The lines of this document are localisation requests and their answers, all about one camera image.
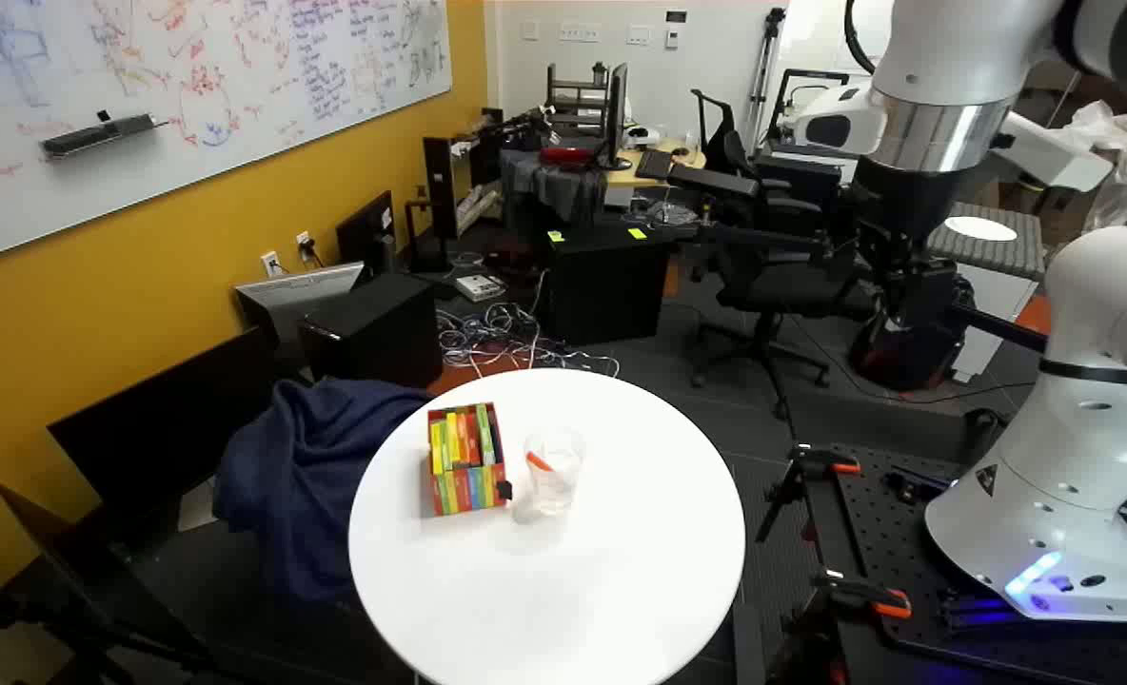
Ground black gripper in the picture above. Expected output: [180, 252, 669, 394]
[860, 162, 976, 252]

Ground clear plastic measuring cup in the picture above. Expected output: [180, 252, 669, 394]
[509, 427, 586, 525]

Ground grey mat with white disc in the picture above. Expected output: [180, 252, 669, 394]
[922, 195, 1049, 281]

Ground black bag with red trim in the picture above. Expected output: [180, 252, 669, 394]
[846, 271, 978, 394]

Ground white mounting plate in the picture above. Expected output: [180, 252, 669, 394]
[993, 111, 1114, 199]

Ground black office chair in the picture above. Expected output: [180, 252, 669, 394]
[688, 204, 881, 416]

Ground cardboard boxes with white bag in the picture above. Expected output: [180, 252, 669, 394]
[993, 97, 1127, 252]

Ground black cabinet with green stickers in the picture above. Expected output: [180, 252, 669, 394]
[535, 223, 672, 345]

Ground metal shelf rack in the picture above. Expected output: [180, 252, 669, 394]
[539, 62, 631, 167]

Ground red children's book box set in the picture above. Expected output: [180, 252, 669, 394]
[413, 399, 516, 520]

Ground black computer case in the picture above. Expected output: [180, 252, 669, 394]
[298, 271, 444, 388]

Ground small black monitor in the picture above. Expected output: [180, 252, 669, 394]
[330, 186, 400, 279]

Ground grey flat monitor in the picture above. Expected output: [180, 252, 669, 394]
[231, 260, 370, 345]

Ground navy blue cloth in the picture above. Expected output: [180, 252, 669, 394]
[212, 373, 434, 603]

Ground large black panel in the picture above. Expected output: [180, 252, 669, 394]
[45, 327, 276, 535]

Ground black whiteboard eraser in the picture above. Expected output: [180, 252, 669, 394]
[38, 111, 161, 161]

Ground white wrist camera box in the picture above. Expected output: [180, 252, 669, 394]
[778, 80, 889, 156]

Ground black clamp with orange handle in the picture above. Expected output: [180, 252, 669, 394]
[752, 437, 863, 544]
[764, 568, 917, 685]

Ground tangled floor cables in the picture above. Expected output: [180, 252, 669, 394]
[443, 298, 622, 379]

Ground wall whiteboard with writing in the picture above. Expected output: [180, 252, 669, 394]
[0, 0, 458, 274]

